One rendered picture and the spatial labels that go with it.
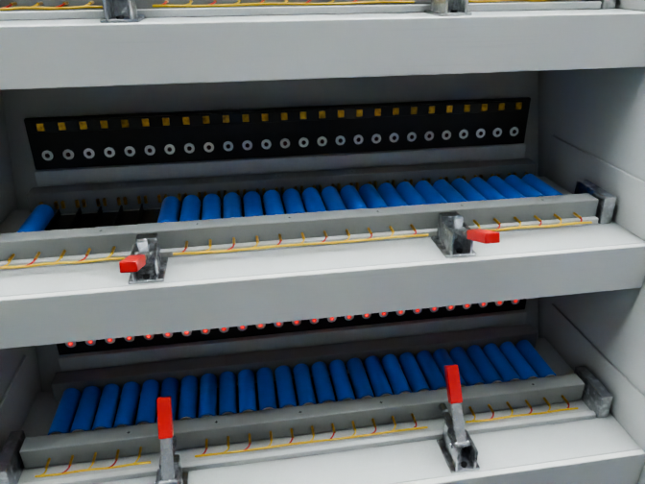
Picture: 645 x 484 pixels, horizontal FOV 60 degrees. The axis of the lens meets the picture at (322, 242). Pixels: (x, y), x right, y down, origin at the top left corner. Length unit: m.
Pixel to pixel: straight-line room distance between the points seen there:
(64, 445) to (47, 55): 0.34
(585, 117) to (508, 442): 0.34
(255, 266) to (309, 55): 0.18
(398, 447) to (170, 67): 0.40
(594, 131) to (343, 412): 0.39
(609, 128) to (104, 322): 0.50
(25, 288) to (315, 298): 0.23
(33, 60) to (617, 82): 0.51
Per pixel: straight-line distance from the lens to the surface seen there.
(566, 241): 0.56
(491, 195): 0.60
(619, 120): 0.62
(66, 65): 0.49
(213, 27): 0.47
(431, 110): 0.65
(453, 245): 0.50
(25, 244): 0.54
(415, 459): 0.58
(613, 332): 0.65
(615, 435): 0.66
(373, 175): 0.63
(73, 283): 0.50
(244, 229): 0.50
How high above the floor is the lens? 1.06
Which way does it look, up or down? 8 degrees down
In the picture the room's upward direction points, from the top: 3 degrees counter-clockwise
